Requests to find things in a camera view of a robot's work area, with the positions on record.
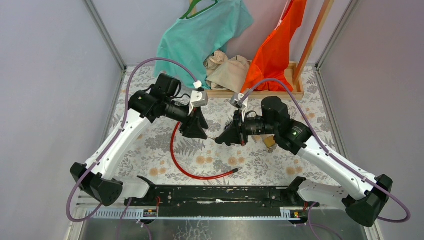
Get teal t-shirt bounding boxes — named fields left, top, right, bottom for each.
left=156, top=0, right=254, bottom=89

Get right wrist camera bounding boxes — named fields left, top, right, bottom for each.
left=230, top=93, right=248, bottom=121

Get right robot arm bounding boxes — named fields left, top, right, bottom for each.
left=215, top=95, right=393, bottom=228

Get orange t-shirt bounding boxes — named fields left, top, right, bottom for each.
left=241, top=0, right=307, bottom=92

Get wooden rack pole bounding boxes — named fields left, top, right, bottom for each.
left=292, top=0, right=334, bottom=86

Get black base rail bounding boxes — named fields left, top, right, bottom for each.
left=130, top=185, right=312, bottom=218

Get green hanger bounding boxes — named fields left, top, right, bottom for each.
left=179, top=0, right=219, bottom=20

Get red cable lock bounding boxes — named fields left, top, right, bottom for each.
left=169, top=122, right=241, bottom=181

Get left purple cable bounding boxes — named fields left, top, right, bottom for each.
left=65, top=57, right=204, bottom=240

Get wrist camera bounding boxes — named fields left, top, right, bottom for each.
left=230, top=93, right=248, bottom=121
left=188, top=81, right=209, bottom=115

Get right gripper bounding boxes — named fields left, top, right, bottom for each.
left=218, top=108, right=277, bottom=146

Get beige cloth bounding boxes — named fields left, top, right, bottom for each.
left=203, top=50, right=251, bottom=93

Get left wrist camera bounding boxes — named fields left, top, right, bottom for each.
left=188, top=81, right=209, bottom=115

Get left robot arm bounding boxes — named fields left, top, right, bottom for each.
left=70, top=73, right=209, bottom=207

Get brass padlock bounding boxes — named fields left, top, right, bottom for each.
left=252, top=134, right=278, bottom=153

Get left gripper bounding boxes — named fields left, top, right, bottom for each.
left=162, top=97, right=208, bottom=140

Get wooden rack base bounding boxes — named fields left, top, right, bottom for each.
left=206, top=61, right=306, bottom=100

